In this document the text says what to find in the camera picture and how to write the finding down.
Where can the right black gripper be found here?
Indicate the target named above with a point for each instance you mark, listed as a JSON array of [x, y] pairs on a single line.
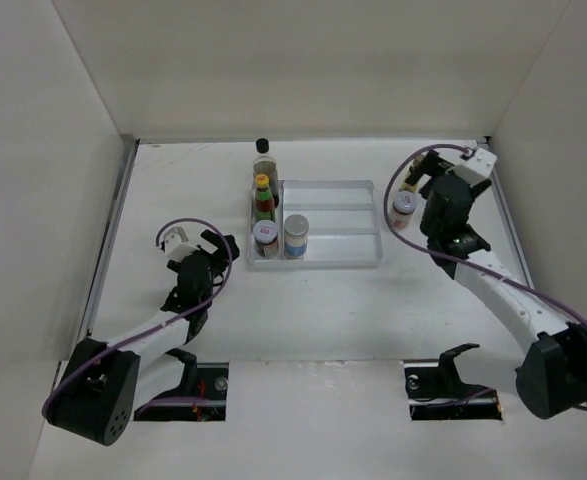
[[432, 167]]

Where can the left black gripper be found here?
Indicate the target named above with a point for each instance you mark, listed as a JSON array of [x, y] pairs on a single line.
[[218, 257]]

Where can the small yellow oil bottle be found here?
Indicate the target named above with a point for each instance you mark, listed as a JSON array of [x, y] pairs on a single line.
[[408, 184]]

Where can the white lid brown sauce jar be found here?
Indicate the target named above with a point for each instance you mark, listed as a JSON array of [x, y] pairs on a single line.
[[402, 209]]

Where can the white lid dark sauce jar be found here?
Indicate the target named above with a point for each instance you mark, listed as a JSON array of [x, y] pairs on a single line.
[[266, 238]]

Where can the yellow cap chili sauce bottle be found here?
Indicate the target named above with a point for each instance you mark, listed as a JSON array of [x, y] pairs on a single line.
[[264, 202]]

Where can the white flip cap shaker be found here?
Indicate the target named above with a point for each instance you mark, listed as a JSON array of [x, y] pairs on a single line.
[[296, 228]]

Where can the black cap soy sauce bottle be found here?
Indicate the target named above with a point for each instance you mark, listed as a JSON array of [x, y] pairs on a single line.
[[265, 164]]

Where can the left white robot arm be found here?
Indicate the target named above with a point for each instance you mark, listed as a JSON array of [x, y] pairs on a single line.
[[95, 396]]

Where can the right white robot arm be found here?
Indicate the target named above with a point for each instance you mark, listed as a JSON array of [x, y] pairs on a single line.
[[553, 375]]

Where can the white divided plastic tray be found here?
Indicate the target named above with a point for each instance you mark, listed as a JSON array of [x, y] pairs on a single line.
[[344, 226]]

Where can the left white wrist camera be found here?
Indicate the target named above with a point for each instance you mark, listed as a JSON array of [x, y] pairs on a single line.
[[175, 244]]

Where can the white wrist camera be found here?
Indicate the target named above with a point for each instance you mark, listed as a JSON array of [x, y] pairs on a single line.
[[478, 167], [175, 244]]

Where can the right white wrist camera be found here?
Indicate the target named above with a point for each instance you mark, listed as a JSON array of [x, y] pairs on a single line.
[[478, 167]]

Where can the right metal table rail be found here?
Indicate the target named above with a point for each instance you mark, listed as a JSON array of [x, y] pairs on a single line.
[[492, 219]]

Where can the metal table rail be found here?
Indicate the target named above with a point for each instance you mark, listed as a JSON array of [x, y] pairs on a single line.
[[89, 311], [492, 219]]

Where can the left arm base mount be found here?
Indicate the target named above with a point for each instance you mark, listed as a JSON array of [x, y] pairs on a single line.
[[180, 388]]

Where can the left metal table rail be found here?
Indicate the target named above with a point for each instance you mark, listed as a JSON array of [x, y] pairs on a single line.
[[89, 311]]

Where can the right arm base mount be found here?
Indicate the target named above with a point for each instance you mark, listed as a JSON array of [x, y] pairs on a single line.
[[436, 392]]

